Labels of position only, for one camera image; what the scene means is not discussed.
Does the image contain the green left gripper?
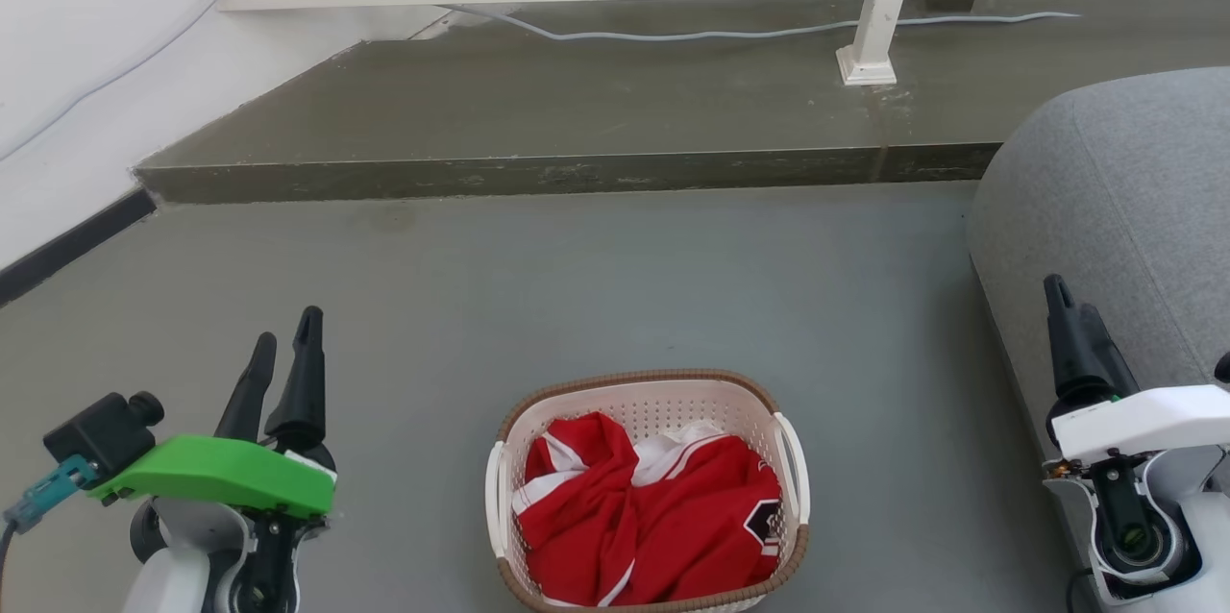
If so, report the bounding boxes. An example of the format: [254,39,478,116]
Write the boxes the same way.
[91,306,337,518]

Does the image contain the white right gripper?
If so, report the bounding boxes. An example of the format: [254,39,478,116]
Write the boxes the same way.
[1045,274,1230,465]

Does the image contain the white laundry basket brown rim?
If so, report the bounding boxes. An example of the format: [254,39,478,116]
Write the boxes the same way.
[484,369,811,613]

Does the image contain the grey fabric sofa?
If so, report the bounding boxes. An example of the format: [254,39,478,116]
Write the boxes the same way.
[967,67,1230,537]

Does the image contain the black baseboard strip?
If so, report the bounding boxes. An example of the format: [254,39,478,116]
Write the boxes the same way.
[0,187,157,307]

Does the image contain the red white sports jersey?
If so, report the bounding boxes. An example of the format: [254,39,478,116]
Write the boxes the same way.
[512,412,784,607]

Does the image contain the teal cable connector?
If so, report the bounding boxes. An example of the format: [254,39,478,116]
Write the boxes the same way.
[3,455,97,534]

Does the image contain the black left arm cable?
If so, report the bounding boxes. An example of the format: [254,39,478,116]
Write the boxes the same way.
[0,522,18,613]

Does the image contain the thin pale wall cable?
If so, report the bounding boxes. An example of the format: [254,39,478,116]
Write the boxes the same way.
[0,0,265,162]

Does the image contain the grey floor cable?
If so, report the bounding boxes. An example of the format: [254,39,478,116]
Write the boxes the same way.
[442,6,1082,43]

